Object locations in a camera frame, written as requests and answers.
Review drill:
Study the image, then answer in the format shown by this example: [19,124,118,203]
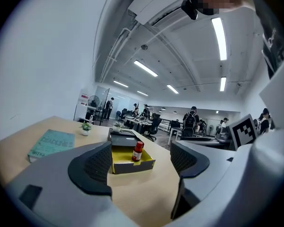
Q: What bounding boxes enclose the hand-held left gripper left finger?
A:
[4,140,142,227]

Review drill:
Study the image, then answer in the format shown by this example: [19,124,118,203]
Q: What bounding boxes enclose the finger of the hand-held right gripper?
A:
[180,136,213,141]

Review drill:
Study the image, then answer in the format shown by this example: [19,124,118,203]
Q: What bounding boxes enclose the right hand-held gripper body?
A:
[214,113,259,151]

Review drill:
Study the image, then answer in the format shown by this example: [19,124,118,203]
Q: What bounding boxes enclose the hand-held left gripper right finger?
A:
[169,140,237,220]

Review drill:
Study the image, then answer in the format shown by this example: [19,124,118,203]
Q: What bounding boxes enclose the red bottle with white cap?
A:
[132,140,145,162]

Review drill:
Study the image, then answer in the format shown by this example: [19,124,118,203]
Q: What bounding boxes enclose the grey box with yellow interior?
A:
[107,127,156,175]

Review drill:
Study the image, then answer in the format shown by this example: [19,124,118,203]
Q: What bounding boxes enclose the black backpack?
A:
[184,112,197,129]

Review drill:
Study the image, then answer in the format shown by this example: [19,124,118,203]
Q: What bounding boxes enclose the white office desk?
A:
[167,126,183,147]

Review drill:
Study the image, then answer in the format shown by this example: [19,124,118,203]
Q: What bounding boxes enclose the black office chair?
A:
[143,116,162,142]

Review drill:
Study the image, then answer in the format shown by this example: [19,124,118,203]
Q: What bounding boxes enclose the teal book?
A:
[27,129,76,163]

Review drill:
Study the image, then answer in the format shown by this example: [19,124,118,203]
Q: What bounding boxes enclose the white meeting table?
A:
[124,117,154,133]

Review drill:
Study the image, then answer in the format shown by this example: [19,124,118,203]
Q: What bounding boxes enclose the small potted plant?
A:
[112,121,124,133]
[80,121,93,137]

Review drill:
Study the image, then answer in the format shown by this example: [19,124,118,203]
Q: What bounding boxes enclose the person's black printed shirt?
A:
[252,0,284,79]

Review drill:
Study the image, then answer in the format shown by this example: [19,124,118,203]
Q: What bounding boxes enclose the white cabinet red label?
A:
[73,92,89,122]

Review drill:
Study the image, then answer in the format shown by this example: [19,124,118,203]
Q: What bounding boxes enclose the black standing fan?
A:
[88,95,100,114]

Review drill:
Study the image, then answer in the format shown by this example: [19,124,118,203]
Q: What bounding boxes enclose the white ceiling pipes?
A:
[98,22,139,83]

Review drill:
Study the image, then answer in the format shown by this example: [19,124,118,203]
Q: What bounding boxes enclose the black head-mounted camera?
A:
[181,0,199,20]

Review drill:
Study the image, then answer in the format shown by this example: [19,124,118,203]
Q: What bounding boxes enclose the white wall air conditioner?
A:
[127,0,183,26]

